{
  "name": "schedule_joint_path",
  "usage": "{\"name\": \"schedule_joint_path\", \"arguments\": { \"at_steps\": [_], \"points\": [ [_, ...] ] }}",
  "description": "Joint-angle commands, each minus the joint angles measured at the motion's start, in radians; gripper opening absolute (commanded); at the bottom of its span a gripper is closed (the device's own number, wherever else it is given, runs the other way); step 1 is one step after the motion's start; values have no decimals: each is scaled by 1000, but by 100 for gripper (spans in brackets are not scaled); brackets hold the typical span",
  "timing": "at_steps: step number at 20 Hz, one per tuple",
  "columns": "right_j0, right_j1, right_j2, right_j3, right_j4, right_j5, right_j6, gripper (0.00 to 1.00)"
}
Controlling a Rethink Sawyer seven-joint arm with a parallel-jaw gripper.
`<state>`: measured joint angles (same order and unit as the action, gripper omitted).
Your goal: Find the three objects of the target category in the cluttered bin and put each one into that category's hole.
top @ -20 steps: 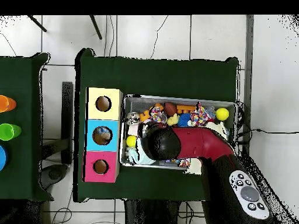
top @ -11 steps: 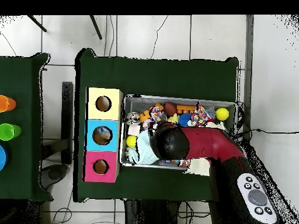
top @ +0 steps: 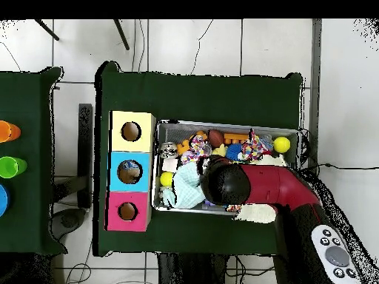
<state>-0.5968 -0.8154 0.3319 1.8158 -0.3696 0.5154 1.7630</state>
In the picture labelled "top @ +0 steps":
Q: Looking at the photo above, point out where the mint green waffle cloth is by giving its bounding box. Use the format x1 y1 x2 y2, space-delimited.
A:
161 161 208 209

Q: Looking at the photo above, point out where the shallow silver mesh bin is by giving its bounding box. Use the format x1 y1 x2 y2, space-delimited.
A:
150 119 300 220

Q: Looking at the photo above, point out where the wooden box with three holes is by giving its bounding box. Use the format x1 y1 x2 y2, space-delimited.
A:
104 110 157 232

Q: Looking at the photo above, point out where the crushed metal can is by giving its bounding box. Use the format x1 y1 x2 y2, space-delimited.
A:
159 141 178 159

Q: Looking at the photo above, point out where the yellow ball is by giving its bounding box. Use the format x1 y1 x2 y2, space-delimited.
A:
159 171 175 187
272 136 292 154

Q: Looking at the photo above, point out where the brown toy football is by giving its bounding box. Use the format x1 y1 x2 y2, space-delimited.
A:
207 129 225 149

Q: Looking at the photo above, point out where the blue spiky rubber ball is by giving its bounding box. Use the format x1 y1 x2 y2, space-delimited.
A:
226 143 244 161

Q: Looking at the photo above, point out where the orange toy block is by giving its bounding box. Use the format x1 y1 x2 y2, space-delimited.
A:
224 132 249 145

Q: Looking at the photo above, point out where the dark green table cloth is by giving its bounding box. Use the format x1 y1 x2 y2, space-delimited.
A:
0 66 68 257
93 60 303 257

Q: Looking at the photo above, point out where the cream waffle cloth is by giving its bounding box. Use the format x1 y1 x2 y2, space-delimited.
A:
235 154 289 224

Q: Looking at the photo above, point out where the grey round stand foot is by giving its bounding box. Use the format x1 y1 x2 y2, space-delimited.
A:
50 208 87 241

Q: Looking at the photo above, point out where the black tripod leg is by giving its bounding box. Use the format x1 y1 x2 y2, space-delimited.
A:
113 18 130 51
34 18 60 41

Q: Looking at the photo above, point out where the green plastic cup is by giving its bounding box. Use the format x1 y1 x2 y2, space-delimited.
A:
0 155 28 179

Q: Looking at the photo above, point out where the orange plastic cup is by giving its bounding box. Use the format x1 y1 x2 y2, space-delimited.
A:
0 120 21 143

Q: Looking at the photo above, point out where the blue plastic cup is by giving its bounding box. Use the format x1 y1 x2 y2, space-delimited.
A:
0 183 10 217

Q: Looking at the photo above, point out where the black power cable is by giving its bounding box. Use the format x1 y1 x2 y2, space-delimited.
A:
295 162 379 172

